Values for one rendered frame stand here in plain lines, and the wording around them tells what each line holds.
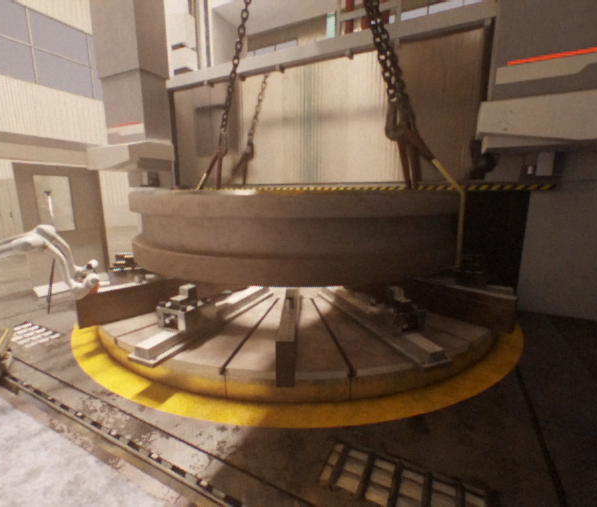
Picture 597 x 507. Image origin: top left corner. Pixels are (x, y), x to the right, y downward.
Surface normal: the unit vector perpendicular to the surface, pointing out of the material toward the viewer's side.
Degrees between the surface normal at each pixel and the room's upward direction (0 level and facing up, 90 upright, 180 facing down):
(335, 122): 90
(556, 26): 90
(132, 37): 90
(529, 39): 90
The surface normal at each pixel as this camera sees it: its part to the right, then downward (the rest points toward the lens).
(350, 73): -0.45, 0.17
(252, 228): -0.18, 0.18
